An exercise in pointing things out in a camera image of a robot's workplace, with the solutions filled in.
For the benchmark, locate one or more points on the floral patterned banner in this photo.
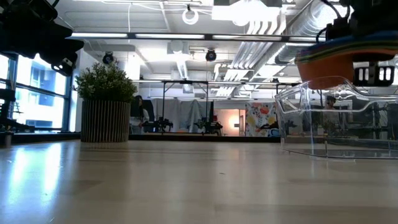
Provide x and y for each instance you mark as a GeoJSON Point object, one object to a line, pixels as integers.
{"type": "Point", "coordinates": [259, 116]}

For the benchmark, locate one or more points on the blue measuring cup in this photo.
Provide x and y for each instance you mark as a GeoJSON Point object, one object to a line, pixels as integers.
{"type": "Point", "coordinates": [357, 40]}

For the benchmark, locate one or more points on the green measuring cup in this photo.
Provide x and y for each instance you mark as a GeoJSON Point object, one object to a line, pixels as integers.
{"type": "Point", "coordinates": [342, 52]}

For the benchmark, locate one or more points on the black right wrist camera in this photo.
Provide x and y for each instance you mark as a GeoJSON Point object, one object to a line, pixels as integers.
{"type": "Point", "coordinates": [339, 29]}

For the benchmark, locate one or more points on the window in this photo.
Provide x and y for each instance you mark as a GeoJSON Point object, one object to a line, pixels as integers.
{"type": "Point", "coordinates": [40, 93]}

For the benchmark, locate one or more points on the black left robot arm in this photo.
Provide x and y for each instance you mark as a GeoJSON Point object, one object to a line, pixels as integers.
{"type": "Point", "coordinates": [18, 31]}

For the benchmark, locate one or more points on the black background robot arm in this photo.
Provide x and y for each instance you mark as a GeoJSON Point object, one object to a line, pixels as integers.
{"type": "Point", "coordinates": [160, 124]}
{"type": "Point", "coordinates": [208, 127]}

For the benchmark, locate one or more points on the black background equipment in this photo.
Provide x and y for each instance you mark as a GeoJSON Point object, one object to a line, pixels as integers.
{"type": "Point", "coordinates": [6, 96]}

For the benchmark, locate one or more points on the green plant in ribbed pot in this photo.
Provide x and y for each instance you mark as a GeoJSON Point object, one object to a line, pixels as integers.
{"type": "Point", "coordinates": [105, 93]}

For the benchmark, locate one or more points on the person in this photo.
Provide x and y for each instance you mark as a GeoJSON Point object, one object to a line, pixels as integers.
{"type": "Point", "coordinates": [138, 115]}
{"type": "Point", "coordinates": [330, 101]}

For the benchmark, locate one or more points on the yellow measuring cup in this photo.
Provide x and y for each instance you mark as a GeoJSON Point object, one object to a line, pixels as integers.
{"type": "Point", "coordinates": [342, 48]}

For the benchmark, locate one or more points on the grey cloth cover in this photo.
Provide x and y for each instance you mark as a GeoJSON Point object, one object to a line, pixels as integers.
{"type": "Point", "coordinates": [174, 112]}

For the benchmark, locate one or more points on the black round ceiling spotlight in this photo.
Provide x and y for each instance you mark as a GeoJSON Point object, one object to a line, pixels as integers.
{"type": "Point", "coordinates": [108, 58]}
{"type": "Point", "coordinates": [211, 55]}

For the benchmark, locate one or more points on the black aluminium table frame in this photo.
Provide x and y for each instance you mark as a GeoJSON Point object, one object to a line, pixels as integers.
{"type": "Point", "coordinates": [46, 137]}

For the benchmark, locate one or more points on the orange measuring cup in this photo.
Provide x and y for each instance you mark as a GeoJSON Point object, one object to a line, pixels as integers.
{"type": "Point", "coordinates": [326, 68]}

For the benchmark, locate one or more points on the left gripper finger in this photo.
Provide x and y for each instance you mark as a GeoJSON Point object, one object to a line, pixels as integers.
{"type": "Point", "coordinates": [66, 67]}

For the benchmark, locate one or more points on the clear plastic basket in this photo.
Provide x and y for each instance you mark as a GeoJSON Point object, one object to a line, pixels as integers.
{"type": "Point", "coordinates": [311, 130]}

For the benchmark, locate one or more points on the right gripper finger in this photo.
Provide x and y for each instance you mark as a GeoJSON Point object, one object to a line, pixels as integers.
{"type": "Point", "coordinates": [374, 62]}

